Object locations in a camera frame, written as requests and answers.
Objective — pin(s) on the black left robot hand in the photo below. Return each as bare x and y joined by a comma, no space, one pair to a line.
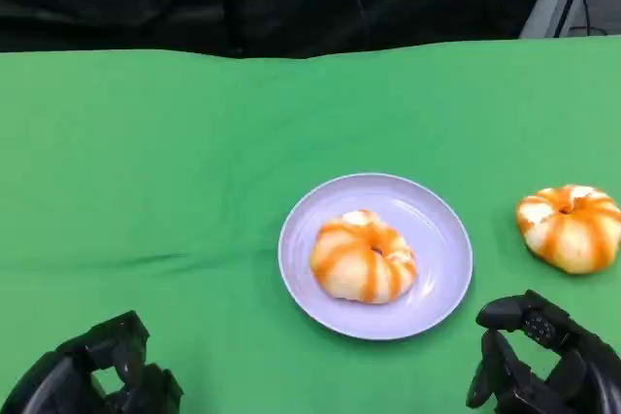
63,380

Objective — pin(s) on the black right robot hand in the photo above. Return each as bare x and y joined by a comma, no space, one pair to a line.
558,360

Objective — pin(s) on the orange white toy bread roll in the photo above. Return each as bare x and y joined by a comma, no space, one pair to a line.
364,256
570,230

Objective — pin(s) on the lilac plate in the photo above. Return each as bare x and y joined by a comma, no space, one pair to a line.
436,249

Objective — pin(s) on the green table cloth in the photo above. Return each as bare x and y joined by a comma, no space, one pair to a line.
194,167

